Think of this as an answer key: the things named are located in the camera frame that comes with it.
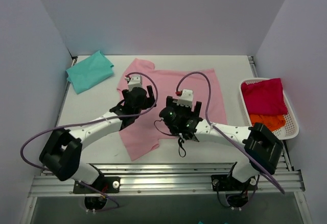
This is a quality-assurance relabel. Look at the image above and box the pink t-shirt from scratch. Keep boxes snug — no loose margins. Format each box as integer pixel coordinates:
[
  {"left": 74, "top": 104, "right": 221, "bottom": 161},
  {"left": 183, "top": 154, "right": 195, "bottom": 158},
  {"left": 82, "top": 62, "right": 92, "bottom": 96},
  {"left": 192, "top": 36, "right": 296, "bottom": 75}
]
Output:
[{"left": 116, "top": 58, "right": 228, "bottom": 162}]

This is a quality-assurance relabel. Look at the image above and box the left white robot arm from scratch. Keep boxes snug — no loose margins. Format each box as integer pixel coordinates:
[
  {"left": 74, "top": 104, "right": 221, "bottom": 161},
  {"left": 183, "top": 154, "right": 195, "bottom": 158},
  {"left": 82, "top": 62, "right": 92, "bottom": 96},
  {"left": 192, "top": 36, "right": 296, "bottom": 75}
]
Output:
[{"left": 39, "top": 85, "right": 156, "bottom": 193}]

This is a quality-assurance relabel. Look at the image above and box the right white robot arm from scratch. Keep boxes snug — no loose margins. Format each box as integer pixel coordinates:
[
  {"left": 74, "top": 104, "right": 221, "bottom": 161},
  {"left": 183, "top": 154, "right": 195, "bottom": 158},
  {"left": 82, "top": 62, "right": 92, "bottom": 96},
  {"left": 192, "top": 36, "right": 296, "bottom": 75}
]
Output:
[{"left": 159, "top": 96, "right": 283, "bottom": 190}]

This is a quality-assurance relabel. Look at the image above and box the teal folded t-shirt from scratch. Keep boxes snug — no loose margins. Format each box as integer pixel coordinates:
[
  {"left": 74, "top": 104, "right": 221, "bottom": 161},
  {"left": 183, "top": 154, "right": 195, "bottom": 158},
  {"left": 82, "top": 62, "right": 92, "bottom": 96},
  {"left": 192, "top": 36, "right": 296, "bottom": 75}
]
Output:
[{"left": 66, "top": 51, "right": 114, "bottom": 94}]

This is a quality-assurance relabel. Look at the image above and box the magenta t-shirt in basket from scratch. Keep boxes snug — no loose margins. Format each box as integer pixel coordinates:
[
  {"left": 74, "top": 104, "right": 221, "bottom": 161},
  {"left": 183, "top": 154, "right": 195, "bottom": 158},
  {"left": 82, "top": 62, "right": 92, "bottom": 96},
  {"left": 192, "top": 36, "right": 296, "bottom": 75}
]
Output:
[{"left": 241, "top": 78, "right": 288, "bottom": 116}]

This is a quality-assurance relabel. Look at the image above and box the orange t-shirt in basket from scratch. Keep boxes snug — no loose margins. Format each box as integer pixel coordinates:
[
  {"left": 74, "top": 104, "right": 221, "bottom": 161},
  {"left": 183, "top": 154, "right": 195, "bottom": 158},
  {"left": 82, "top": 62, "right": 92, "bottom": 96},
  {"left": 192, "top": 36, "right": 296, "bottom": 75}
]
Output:
[{"left": 249, "top": 114, "right": 286, "bottom": 131}]

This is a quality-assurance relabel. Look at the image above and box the white plastic basket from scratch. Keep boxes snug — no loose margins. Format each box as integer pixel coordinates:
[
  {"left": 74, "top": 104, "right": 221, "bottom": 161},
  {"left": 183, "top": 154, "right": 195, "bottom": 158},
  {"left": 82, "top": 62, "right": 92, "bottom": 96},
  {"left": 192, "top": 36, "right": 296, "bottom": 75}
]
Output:
[{"left": 239, "top": 78, "right": 299, "bottom": 140}]

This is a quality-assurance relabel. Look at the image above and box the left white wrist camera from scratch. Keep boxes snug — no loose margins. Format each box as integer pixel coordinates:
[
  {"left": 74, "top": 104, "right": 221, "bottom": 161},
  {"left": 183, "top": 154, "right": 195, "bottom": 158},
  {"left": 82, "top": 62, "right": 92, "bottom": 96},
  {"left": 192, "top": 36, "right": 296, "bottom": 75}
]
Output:
[{"left": 125, "top": 74, "right": 143, "bottom": 91}]

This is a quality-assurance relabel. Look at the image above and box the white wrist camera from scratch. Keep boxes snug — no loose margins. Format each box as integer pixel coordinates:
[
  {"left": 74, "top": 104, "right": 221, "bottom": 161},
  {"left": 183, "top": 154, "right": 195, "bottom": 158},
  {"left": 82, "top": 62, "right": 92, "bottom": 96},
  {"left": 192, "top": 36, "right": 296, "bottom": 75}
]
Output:
[
  {"left": 175, "top": 89, "right": 193, "bottom": 108},
  {"left": 125, "top": 74, "right": 143, "bottom": 91}
]

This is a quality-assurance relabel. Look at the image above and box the black loose cable loop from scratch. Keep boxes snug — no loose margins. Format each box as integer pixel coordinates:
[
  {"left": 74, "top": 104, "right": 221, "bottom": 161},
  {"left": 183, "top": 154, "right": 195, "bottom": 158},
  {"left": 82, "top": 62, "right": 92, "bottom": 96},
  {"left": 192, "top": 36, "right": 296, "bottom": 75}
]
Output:
[{"left": 154, "top": 119, "right": 186, "bottom": 158}]

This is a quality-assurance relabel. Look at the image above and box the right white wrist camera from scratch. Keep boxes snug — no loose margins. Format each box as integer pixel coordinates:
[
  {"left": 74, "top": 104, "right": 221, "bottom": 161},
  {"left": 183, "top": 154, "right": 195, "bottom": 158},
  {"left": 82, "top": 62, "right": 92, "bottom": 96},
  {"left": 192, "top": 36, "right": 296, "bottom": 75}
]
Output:
[{"left": 175, "top": 89, "right": 193, "bottom": 108}]

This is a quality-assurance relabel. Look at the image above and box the aluminium rail frame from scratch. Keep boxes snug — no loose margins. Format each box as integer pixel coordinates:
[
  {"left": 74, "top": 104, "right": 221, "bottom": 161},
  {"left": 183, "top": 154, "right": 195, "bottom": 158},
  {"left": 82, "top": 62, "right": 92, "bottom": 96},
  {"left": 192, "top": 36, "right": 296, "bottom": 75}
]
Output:
[{"left": 28, "top": 162, "right": 306, "bottom": 198}]

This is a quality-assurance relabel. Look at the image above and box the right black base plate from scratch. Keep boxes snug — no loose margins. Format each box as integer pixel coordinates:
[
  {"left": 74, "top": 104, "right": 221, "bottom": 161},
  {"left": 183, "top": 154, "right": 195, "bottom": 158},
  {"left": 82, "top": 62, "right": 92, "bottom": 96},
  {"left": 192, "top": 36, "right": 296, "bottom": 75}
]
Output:
[{"left": 211, "top": 174, "right": 256, "bottom": 192}]

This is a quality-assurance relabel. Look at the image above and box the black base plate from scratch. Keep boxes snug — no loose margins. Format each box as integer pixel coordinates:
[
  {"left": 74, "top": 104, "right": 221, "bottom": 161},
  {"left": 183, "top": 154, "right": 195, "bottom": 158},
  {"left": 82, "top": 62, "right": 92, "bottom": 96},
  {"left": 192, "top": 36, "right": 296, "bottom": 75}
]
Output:
[
  {"left": 211, "top": 174, "right": 256, "bottom": 192},
  {"left": 73, "top": 176, "right": 121, "bottom": 194}
]

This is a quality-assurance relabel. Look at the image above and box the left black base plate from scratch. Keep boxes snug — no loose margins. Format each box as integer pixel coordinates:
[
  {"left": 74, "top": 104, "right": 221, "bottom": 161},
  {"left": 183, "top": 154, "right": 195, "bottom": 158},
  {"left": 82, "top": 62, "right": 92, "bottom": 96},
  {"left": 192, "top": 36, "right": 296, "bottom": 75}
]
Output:
[{"left": 73, "top": 176, "right": 121, "bottom": 194}]

